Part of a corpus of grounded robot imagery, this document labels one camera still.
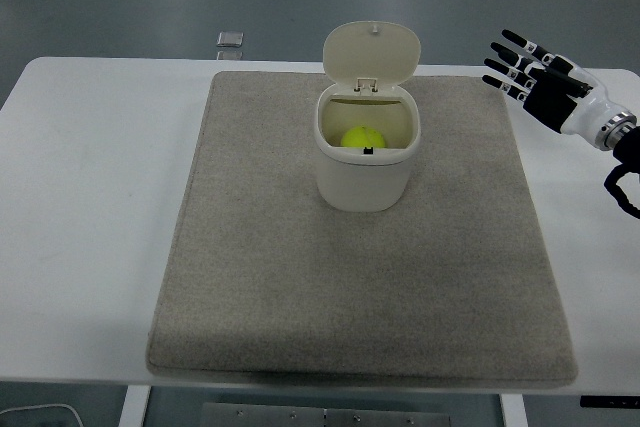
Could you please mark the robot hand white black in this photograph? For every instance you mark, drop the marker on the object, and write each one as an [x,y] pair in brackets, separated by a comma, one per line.
[585,109]

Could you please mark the white table leg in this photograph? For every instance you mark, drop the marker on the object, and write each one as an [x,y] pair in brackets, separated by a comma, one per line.
[512,411]
[134,407]

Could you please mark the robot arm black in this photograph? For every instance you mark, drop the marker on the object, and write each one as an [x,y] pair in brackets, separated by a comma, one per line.
[629,142]

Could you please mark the black table control panel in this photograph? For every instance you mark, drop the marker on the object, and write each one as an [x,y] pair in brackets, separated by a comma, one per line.
[610,401]

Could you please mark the grey metal plate with screws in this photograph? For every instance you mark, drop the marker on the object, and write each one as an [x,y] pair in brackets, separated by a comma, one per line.
[325,416]

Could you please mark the small metal floor plate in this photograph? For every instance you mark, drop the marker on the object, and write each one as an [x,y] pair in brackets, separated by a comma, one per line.
[230,38]
[229,55]

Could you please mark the beige felt mat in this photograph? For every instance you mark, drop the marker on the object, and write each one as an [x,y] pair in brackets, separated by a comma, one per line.
[320,287]

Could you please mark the yellow tennis ball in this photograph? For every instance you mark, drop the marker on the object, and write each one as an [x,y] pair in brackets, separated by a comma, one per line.
[362,138]

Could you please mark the cream bin with hinged lid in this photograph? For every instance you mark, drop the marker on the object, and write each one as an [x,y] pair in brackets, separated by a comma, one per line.
[362,177]

